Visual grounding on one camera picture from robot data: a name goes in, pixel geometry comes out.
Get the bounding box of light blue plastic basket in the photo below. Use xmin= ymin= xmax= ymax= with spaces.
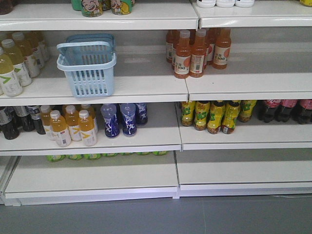
xmin=57 ymin=33 xmax=117 ymax=98

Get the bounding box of blue sports drink bottle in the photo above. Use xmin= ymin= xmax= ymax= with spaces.
xmin=120 ymin=103 xmax=137 ymax=137
xmin=135 ymin=102 xmax=148 ymax=125
xmin=101 ymin=103 xmax=120 ymax=138

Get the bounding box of yellow lemon tea bottle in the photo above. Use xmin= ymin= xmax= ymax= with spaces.
xmin=207 ymin=100 xmax=225 ymax=134
xmin=238 ymin=100 xmax=257 ymax=122
xmin=181 ymin=100 xmax=195 ymax=127
xmin=195 ymin=100 xmax=210 ymax=131
xmin=221 ymin=100 xmax=240 ymax=134

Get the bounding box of green tea bottle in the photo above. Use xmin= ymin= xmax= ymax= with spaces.
xmin=153 ymin=151 xmax=167 ymax=156
xmin=46 ymin=155 xmax=65 ymax=162
xmin=136 ymin=152 xmax=152 ymax=156
xmin=66 ymin=154 xmax=83 ymax=160

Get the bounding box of white metal shelf unit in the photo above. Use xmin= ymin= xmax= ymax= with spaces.
xmin=0 ymin=0 xmax=312 ymax=206

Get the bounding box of orange C100 juice bottle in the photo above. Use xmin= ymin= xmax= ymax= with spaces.
xmin=189 ymin=29 xmax=207 ymax=78
xmin=213 ymin=28 xmax=232 ymax=69
xmin=174 ymin=30 xmax=191 ymax=79

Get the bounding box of orange vitamin drink bottle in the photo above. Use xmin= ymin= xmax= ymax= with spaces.
xmin=40 ymin=105 xmax=55 ymax=141
xmin=78 ymin=110 xmax=97 ymax=146
xmin=65 ymin=105 xmax=82 ymax=141
xmin=50 ymin=110 xmax=72 ymax=147

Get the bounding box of plastic cola bottle red label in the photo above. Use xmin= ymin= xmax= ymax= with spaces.
xmin=258 ymin=99 xmax=282 ymax=123
xmin=276 ymin=99 xmax=298 ymax=122

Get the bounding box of green cartoon milk can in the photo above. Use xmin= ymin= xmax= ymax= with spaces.
xmin=81 ymin=0 xmax=103 ymax=17
xmin=111 ymin=0 xmax=133 ymax=15

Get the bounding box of dark tea bottle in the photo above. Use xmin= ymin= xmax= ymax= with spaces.
xmin=0 ymin=106 xmax=20 ymax=140
xmin=27 ymin=105 xmax=46 ymax=135
xmin=13 ymin=106 xmax=35 ymax=132

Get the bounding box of white peach yogurt bottle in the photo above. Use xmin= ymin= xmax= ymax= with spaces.
xmin=216 ymin=0 xmax=235 ymax=8
xmin=196 ymin=0 xmax=216 ymax=8
xmin=235 ymin=0 xmax=255 ymax=8

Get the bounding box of pale yellow juice bottle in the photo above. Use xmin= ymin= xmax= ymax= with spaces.
xmin=12 ymin=32 xmax=40 ymax=78
xmin=1 ymin=39 xmax=32 ymax=87
xmin=0 ymin=47 xmax=22 ymax=97

